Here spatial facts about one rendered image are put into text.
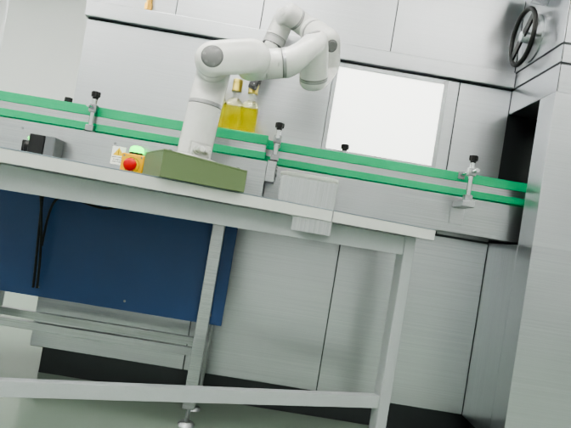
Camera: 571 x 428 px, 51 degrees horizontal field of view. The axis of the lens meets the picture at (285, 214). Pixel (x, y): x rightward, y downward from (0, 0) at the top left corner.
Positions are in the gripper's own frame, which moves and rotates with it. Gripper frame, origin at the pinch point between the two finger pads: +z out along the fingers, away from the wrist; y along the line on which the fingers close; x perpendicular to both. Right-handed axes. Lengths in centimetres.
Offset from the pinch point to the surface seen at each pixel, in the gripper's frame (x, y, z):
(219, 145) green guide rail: -0.5, 13.4, 25.7
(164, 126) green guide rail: -19.3, 13.1, 27.5
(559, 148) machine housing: 98, 23, -17
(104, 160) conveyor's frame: -32, 15, 45
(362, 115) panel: 39.6, -12.0, -9.1
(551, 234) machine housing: 106, 23, 9
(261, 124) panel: 6.9, -12.2, 9.6
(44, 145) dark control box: -48, 23, 49
